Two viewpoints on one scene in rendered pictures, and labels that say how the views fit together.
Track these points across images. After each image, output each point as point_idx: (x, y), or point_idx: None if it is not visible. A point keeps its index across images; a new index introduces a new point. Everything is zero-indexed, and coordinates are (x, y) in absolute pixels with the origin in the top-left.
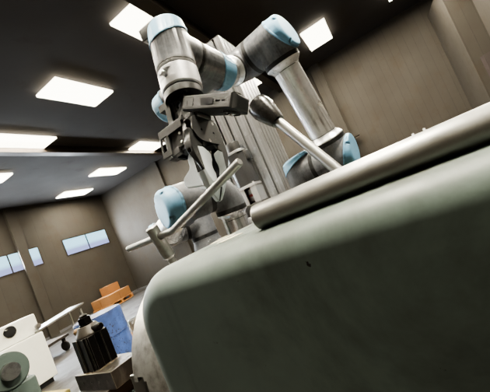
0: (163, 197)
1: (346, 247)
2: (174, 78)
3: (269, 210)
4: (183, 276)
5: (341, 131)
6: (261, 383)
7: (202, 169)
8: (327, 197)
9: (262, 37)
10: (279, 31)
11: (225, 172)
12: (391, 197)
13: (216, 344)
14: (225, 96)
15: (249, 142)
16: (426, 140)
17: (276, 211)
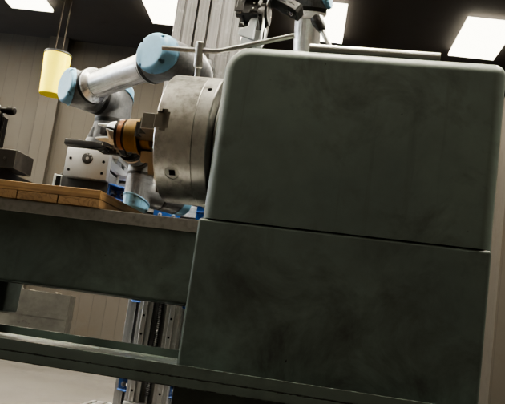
0: (164, 40)
1: (339, 62)
2: None
3: (318, 46)
4: (268, 51)
5: None
6: (282, 98)
7: (260, 30)
8: (339, 51)
9: None
10: None
11: (283, 35)
12: (357, 56)
13: (269, 80)
14: (295, 3)
15: (218, 63)
16: (373, 49)
17: (320, 48)
